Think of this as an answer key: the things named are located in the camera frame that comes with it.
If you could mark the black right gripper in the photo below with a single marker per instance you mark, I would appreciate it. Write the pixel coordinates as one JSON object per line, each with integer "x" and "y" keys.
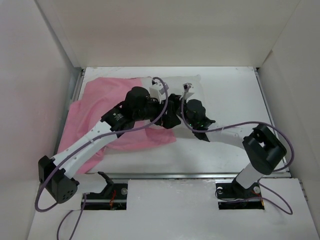
{"x": 176, "y": 100}

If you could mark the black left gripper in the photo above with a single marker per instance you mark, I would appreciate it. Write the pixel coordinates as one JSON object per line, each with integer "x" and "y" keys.
{"x": 158, "y": 106}

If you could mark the pink satin pillowcase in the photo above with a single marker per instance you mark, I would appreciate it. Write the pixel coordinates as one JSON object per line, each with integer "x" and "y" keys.
{"x": 101, "y": 95}

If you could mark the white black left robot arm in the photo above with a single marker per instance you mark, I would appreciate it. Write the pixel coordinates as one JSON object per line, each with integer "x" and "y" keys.
{"x": 57, "y": 173}

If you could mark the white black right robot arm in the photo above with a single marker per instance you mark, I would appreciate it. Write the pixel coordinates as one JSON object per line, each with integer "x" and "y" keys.
{"x": 263, "y": 149}

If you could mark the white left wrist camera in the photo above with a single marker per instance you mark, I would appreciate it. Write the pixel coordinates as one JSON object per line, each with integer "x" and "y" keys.
{"x": 157, "y": 90}

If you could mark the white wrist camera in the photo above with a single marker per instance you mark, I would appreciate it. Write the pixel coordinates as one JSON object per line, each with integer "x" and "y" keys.
{"x": 188, "y": 91}
{"x": 157, "y": 90}

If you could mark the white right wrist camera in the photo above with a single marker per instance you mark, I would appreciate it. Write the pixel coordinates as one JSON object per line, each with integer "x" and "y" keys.
{"x": 188, "y": 91}

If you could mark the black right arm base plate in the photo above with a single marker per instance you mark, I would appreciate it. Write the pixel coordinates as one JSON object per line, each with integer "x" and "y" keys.
{"x": 232, "y": 196}

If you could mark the aluminium front table rail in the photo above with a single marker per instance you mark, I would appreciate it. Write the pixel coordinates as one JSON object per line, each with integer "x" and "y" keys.
{"x": 170, "y": 176}

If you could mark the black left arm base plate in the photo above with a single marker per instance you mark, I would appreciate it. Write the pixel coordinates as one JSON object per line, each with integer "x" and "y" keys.
{"x": 113, "y": 197}

